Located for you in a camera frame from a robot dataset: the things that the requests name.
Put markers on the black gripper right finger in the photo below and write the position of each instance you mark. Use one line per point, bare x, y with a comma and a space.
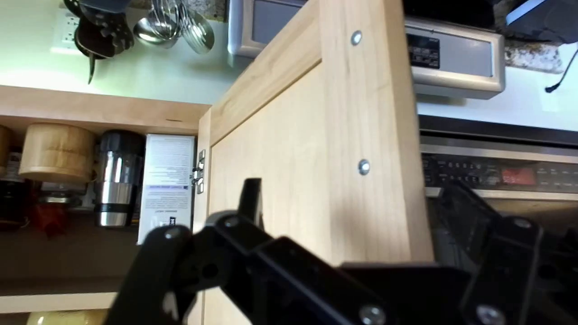
517, 277

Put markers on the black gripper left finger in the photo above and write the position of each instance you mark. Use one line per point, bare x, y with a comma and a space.
254, 272

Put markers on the light wooden cabinet door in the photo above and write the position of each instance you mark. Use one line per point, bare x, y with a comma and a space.
301, 151

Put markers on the metal door hinge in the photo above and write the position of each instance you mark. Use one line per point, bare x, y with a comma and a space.
199, 174

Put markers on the stainless steel microwave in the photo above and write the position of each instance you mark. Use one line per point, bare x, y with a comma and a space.
481, 174

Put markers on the white cardboard box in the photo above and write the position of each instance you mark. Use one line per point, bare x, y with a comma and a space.
165, 181

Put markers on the glass jar yellow contents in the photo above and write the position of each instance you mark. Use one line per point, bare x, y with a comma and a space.
66, 319

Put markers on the dark red container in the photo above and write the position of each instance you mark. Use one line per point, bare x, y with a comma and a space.
48, 218

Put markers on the steel and black stove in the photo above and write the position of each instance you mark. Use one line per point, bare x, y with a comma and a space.
458, 66

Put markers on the round wooden container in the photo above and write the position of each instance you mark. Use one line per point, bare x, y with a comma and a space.
57, 154

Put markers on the black box with blue stripe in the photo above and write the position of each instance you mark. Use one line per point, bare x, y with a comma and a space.
553, 28

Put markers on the silver ladle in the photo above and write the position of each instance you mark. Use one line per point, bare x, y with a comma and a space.
156, 32

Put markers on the wooden wall cabinet with shelves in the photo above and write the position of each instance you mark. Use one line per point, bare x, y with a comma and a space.
91, 109

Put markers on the white wall outlet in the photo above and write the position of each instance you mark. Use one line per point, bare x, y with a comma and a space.
68, 33

